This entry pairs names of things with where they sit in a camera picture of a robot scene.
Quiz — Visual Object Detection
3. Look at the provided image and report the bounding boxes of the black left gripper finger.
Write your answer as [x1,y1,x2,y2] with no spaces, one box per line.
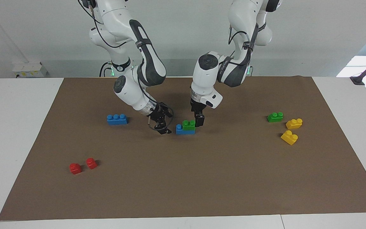
[190,99,200,119]
[195,110,206,128]

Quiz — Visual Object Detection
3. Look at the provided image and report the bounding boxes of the blue three-stud toy block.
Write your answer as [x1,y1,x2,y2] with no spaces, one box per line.
[107,114,128,125]
[176,124,196,135]

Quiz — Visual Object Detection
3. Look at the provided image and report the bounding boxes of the yellow two-stud toy block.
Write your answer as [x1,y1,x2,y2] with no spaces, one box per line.
[286,118,303,129]
[280,130,299,146]

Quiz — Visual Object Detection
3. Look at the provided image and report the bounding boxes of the white wall socket box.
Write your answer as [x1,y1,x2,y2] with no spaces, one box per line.
[12,61,48,78]

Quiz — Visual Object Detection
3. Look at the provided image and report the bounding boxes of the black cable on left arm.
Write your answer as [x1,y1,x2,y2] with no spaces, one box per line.
[228,23,257,61]

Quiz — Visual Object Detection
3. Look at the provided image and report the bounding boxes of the brown paper table mat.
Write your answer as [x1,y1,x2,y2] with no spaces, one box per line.
[0,76,366,221]

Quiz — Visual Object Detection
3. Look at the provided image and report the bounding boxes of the thin black looped gripper cable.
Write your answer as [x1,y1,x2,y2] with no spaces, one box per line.
[147,108,174,131]

